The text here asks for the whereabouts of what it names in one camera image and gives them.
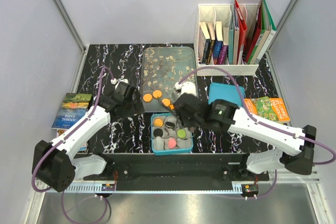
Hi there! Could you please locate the green round cookie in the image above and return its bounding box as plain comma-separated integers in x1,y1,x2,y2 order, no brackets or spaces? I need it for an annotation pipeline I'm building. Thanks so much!
176,129,186,139

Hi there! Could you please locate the orange round cookie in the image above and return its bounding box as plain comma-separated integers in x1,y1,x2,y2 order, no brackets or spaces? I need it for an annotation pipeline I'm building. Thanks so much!
153,118,164,127
143,93,153,102
153,90,162,99
161,98,171,106

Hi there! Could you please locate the pink round cookie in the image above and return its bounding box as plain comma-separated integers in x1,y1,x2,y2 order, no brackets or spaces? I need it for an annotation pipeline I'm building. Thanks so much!
167,138,177,149

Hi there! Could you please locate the teal tin lid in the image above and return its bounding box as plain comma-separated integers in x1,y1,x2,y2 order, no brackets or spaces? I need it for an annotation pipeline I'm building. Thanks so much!
208,82,244,107

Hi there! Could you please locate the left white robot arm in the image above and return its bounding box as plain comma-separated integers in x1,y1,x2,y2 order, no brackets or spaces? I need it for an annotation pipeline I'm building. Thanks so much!
31,81,144,192

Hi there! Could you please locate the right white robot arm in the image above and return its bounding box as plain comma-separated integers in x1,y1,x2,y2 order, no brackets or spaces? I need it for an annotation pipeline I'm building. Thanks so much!
161,93,317,180

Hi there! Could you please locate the teal cookie tin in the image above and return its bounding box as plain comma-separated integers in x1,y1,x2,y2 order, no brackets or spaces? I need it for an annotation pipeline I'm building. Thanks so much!
150,113,194,156

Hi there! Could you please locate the floral glass tray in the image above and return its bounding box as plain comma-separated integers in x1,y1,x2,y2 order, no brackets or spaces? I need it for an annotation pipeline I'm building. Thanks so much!
140,47,196,113

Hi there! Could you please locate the purple paperback book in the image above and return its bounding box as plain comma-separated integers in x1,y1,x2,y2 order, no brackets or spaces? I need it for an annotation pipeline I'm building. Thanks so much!
217,27,229,65

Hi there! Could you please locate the book under Animal Farm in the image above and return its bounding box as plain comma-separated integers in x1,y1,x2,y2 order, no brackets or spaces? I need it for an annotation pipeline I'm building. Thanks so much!
55,128,89,153

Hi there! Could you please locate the blue paperback book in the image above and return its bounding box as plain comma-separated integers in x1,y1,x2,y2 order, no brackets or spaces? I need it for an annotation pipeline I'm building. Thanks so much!
213,21,223,65

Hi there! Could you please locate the orange treehouse book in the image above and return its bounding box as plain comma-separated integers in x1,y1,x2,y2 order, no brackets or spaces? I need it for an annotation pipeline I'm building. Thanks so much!
244,97,290,124

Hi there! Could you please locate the white book organizer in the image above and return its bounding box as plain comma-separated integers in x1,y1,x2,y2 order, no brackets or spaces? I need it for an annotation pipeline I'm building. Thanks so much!
194,4,259,76

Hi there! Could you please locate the teal folder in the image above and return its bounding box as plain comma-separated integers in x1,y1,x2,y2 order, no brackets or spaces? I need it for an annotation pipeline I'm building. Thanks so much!
228,3,235,65

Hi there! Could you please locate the red folder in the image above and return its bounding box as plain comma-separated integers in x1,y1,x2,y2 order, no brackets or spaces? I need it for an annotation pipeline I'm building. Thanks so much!
233,0,247,65

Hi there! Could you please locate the green folder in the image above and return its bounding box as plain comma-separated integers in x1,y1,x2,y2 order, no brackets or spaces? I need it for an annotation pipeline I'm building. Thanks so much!
245,0,277,65

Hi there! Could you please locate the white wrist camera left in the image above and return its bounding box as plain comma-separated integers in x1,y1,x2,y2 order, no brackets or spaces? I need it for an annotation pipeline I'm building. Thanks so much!
110,78,129,86

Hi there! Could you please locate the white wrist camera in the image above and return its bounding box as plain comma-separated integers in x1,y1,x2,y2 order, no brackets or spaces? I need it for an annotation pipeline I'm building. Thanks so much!
110,78,129,86
174,81,197,97

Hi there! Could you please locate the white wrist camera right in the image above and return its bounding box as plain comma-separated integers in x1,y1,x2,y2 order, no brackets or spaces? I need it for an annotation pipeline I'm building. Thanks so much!
174,81,197,97

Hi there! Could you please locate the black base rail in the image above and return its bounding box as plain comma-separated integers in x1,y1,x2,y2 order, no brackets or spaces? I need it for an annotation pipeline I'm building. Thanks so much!
84,153,269,193

